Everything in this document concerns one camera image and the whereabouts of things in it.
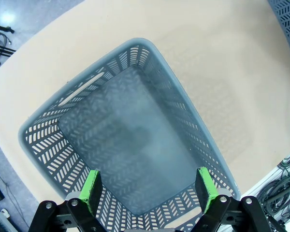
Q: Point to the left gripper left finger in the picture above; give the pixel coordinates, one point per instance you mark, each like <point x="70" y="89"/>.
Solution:
<point x="89" y="193"/>

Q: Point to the black camera tripod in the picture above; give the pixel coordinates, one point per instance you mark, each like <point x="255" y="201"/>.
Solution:
<point x="0" y="49"/>

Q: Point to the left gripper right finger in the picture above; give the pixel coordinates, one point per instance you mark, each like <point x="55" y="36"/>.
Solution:
<point x="209" y="193"/>

